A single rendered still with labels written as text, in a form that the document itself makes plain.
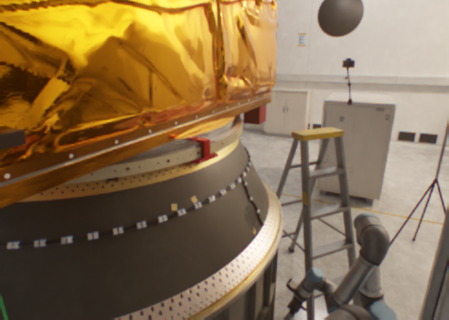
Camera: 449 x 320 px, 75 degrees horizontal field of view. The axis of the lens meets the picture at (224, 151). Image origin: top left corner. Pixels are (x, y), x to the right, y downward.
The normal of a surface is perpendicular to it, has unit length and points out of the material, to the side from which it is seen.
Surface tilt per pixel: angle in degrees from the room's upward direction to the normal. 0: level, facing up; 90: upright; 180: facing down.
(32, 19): 85
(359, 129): 90
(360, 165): 90
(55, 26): 86
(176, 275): 62
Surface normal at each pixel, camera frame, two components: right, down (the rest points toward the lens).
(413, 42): -0.43, 0.27
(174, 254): 0.52, -0.23
